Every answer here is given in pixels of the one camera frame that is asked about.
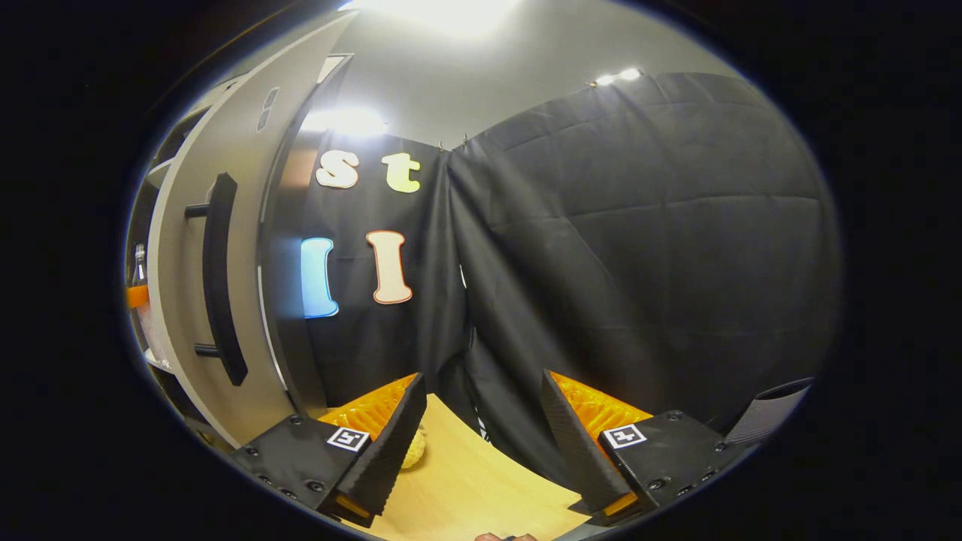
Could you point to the white cabinet shelf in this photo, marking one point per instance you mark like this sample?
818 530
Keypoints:
159 173

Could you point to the clear plastic bottle pink label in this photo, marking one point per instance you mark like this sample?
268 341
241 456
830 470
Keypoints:
140 270

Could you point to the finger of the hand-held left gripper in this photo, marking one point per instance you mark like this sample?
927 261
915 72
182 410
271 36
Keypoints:
137 297

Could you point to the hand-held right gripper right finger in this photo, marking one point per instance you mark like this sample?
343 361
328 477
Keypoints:
575 451

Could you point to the grey ribbed band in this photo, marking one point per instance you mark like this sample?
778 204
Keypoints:
766 413

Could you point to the white cabinet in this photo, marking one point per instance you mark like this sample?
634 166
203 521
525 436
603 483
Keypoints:
148 330

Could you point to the black backdrop cloth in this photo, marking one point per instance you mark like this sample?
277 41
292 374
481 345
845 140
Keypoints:
639 263

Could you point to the small yellow object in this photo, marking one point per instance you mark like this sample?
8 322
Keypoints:
415 449

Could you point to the ceiling light panel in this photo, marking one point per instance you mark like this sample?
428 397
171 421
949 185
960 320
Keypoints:
618 76
440 13
346 122

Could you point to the white cabinet door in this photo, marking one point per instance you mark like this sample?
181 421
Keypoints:
169 315

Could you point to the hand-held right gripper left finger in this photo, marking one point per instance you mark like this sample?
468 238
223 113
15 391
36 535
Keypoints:
391 451

